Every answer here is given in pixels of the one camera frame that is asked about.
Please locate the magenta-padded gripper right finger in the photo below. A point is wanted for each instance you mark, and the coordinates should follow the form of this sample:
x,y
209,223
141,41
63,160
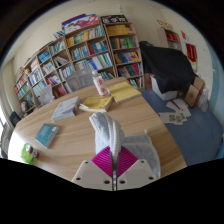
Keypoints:
x,y
136,173

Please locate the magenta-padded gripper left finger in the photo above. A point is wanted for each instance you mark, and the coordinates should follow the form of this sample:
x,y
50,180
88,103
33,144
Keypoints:
x,y
89,173

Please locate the white-grey knitted towel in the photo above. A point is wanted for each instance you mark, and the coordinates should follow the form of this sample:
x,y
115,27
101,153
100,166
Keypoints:
x,y
110,131

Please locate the teal book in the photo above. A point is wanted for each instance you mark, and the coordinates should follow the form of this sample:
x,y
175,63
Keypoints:
x,y
47,134

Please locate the green plastic bag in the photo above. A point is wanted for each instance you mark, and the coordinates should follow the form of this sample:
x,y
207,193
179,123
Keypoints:
x,y
26,156

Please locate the grey-blue book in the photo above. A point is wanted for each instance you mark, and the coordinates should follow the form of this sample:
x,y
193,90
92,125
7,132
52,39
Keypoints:
x,y
66,108

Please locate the papers on floor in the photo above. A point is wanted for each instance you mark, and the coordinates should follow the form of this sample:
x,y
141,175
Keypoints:
x,y
175,115

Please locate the small yellow book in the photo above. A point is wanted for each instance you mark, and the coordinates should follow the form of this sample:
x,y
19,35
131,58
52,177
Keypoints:
x,y
96,103

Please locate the white storage box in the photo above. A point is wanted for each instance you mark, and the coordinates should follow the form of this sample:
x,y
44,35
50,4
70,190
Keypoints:
x,y
161,93

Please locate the white bottle with red print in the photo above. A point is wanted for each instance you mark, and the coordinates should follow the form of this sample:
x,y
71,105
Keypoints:
x,y
100,85

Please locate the translucent grey chair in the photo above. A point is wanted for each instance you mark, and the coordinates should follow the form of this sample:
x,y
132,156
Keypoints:
x,y
79,80
46,94

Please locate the black office chair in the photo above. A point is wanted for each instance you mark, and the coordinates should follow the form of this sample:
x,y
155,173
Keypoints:
x,y
14,119

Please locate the clear plastic bag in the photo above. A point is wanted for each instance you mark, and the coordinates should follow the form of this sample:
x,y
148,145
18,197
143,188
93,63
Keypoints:
x,y
203,101

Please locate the brown cardboard box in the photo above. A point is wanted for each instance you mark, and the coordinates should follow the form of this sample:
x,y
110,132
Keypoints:
x,y
194,93

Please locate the black cloth cover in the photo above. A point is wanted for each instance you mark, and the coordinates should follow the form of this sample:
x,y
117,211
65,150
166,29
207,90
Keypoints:
x,y
170,68

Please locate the wooden bookshelf unit with books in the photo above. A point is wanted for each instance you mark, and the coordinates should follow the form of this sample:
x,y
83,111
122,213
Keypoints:
x,y
90,53

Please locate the red hanging banner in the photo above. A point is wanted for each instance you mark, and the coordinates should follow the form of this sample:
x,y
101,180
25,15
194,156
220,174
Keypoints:
x,y
191,52

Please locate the small wooden wall shelf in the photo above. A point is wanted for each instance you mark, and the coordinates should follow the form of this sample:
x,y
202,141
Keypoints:
x,y
170,38

